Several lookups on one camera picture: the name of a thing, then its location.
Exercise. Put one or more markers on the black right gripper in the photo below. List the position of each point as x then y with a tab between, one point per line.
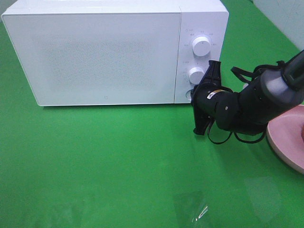
206	96

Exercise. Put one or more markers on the round door release button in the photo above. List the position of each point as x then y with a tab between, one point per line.
189	94

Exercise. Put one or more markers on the pink round plate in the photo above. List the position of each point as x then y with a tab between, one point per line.
285	137

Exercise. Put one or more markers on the burger with lettuce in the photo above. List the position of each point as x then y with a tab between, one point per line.
302	133

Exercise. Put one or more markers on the white microwave door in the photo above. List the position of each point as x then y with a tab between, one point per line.
98	59

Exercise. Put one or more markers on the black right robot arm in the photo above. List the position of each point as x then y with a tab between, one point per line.
271	90

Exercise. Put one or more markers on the lower white microwave knob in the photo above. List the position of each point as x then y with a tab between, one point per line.
195	75

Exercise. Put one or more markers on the white microwave knob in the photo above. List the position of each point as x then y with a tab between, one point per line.
201	46
195	75

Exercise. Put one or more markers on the upper white microwave knob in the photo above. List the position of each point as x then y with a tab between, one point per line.
201	46

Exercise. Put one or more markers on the white microwave oven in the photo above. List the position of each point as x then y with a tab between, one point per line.
197	17

